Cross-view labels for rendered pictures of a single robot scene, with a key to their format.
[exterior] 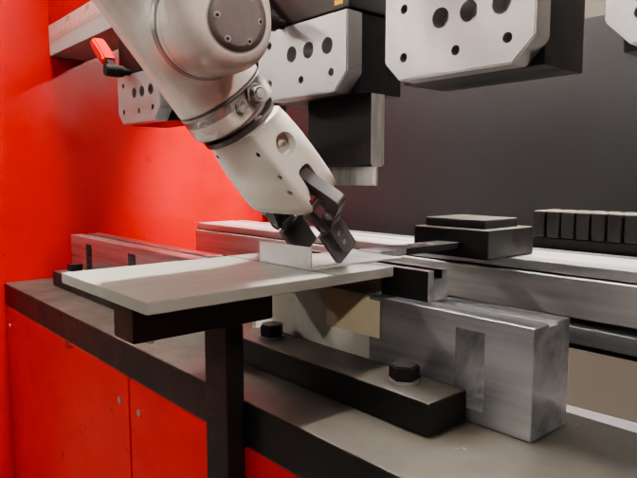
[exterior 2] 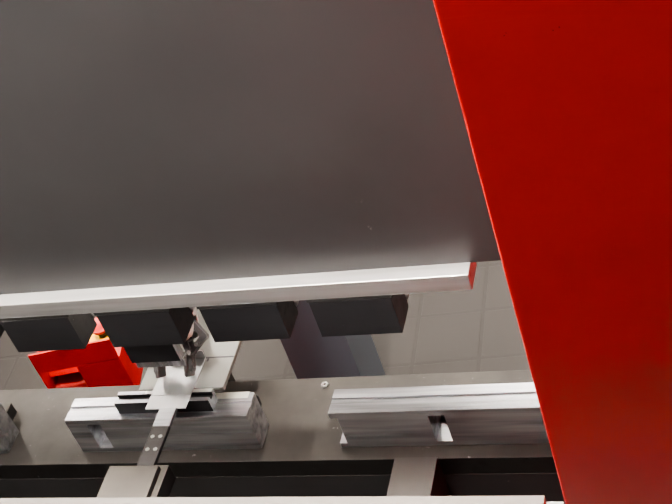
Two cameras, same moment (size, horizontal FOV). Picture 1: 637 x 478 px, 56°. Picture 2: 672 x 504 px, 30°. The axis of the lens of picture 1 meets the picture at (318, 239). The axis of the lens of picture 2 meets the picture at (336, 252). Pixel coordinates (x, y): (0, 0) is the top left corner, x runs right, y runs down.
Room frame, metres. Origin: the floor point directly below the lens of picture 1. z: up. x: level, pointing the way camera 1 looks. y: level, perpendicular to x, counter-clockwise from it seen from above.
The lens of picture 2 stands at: (2.45, -0.40, 2.57)
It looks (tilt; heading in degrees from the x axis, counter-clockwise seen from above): 38 degrees down; 156
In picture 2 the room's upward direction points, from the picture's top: 20 degrees counter-clockwise
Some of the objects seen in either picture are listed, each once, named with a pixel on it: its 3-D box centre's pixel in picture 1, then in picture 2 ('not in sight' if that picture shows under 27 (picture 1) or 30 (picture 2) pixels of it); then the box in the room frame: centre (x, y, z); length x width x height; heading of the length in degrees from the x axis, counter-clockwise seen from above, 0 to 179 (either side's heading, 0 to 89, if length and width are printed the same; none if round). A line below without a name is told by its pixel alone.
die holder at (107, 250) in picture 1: (136, 268); (469, 414); (1.09, 0.33, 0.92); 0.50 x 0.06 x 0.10; 41
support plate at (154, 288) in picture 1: (232, 274); (200, 340); (0.58, 0.08, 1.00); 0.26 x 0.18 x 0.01; 131
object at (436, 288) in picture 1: (363, 272); (165, 401); (0.65, -0.05, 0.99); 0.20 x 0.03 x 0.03; 41
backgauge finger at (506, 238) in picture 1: (439, 238); (145, 460); (0.78, -0.16, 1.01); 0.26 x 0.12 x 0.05; 131
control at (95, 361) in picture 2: not in sight; (89, 350); (0.08, -0.04, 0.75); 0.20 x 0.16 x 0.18; 52
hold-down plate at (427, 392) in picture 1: (329, 370); not in sight; (0.60, -0.01, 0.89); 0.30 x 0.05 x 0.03; 41
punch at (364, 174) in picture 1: (344, 141); (153, 348); (0.67, -0.03, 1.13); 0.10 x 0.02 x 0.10; 41
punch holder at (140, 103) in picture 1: (161, 72); (353, 281); (0.99, 0.25, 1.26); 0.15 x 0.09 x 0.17; 41
